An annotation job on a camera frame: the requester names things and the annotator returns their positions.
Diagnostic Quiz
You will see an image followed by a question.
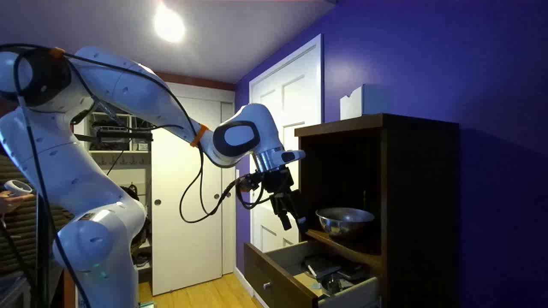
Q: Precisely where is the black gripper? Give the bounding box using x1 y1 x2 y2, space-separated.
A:
259 166 311 234

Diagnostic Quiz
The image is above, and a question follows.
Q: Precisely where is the round metal dishpan bowl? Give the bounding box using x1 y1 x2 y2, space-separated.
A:
316 205 378 239

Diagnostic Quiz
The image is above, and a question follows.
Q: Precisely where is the black item in drawer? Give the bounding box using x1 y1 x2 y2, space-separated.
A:
302 253 347 282

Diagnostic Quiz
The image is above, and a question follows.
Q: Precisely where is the open wooden cabinet drawer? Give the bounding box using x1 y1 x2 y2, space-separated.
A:
244 238 384 308

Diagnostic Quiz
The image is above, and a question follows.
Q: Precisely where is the brown wooden cabinet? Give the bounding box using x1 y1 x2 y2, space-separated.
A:
294 111 461 308

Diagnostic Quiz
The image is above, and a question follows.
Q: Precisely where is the closet shelf rack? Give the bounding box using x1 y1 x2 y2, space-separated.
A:
74 108 155 168

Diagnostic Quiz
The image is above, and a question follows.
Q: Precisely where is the tan flat box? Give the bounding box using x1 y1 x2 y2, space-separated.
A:
294 270 331 299

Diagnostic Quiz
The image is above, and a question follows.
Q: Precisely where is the white panelled door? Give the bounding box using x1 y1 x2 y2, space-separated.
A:
249 32 324 253

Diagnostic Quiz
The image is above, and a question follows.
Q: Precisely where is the plain white closet door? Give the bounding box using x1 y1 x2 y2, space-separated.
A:
150 126 225 296

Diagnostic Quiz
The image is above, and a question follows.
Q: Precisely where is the white box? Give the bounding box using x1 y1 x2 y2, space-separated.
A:
340 84 374 121

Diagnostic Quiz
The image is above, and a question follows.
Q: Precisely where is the round ceiling light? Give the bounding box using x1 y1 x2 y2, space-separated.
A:
153 2 189 46

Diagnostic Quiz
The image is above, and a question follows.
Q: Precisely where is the black stand pole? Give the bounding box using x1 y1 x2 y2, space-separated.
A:
33 193 56 308

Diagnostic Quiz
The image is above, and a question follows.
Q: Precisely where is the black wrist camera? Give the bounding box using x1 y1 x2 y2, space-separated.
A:
244 173 266 195

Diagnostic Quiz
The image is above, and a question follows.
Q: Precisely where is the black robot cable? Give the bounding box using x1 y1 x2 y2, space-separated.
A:
179 142 271 226

